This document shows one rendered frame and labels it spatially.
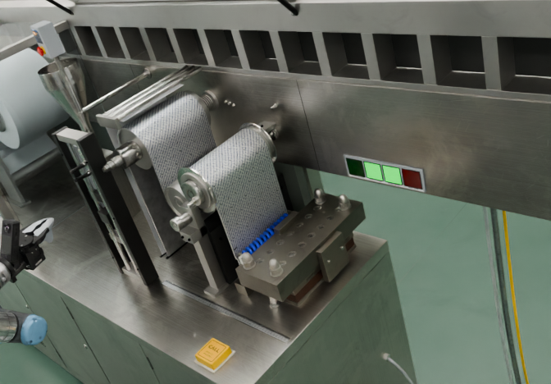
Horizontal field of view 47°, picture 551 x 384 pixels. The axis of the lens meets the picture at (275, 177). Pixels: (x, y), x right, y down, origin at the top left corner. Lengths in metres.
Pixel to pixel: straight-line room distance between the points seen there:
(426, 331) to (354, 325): 1.02
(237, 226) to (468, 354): 1.34
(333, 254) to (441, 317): 1.23
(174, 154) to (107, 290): 0.53
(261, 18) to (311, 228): 0.61
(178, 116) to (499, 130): 0.93
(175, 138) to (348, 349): 0.80
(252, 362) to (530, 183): 0.81
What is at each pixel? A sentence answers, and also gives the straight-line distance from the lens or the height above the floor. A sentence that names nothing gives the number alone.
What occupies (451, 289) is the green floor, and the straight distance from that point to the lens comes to 3.07.
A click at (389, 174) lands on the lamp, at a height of 1.19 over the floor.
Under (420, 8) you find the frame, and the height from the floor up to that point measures 1.64.
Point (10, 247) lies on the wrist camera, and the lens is 1.86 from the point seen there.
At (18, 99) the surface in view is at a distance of 2.51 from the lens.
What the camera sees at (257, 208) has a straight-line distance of 1.83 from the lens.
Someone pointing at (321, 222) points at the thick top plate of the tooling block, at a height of 1.03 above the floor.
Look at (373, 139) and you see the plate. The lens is 1.67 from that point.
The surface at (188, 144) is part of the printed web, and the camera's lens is 1.93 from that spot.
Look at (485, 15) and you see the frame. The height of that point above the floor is 1.62.
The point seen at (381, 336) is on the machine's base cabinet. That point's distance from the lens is 2.06.
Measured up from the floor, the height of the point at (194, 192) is 1.26.
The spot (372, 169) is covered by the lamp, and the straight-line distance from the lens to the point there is 1.72.
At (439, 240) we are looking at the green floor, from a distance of 3.36.
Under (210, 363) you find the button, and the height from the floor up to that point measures 0.92.
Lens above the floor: 2.08
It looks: 30 degrees down
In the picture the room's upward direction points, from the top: 17 degrees counter-clockwise
